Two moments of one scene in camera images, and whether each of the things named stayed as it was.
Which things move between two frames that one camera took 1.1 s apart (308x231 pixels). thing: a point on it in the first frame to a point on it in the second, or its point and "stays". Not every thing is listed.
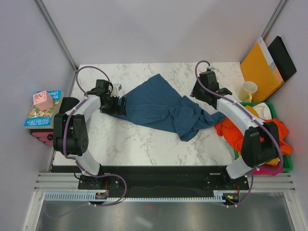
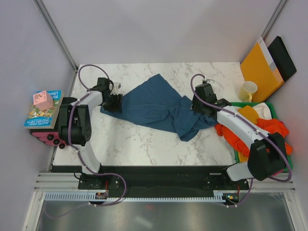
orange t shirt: (224, 128) stays
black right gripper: (195, 93) to (194, 107)
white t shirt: (263, 111) stays
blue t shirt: (156, 103) stays
